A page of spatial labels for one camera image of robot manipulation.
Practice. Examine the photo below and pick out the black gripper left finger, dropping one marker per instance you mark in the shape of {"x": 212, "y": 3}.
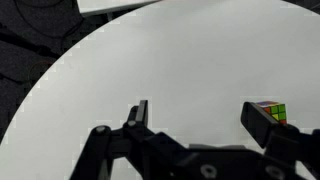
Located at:
{"x": 137, "y": 120}

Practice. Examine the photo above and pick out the multicoloured puzzle cube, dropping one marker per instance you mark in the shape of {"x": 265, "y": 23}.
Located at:
{"x": 275, "y": 109}

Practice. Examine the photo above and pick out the white side table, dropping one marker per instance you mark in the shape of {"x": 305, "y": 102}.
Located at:
{"x": 94, "y": 7}

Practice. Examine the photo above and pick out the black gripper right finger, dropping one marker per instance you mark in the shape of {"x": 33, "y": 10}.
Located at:
{"x": 265, "y": 130}

